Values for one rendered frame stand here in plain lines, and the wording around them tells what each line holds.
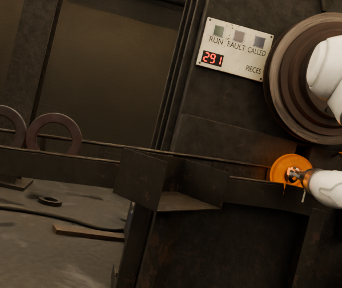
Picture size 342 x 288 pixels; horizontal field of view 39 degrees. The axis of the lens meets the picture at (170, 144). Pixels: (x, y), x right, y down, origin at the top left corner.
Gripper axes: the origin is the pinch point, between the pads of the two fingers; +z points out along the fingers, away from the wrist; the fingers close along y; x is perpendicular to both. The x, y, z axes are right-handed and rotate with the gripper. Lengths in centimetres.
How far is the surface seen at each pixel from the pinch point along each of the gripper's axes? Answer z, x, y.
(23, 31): 252, 40, -155
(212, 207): -26.7, -14.3, -32.5
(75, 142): -2, -8, -78
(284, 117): -2.2, 17.9, -9.3
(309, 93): -10.2, 27.5, -5.9
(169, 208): -37, -15, -47
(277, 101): -2.0, 22.8, -13.0
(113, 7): 613, 136, -103
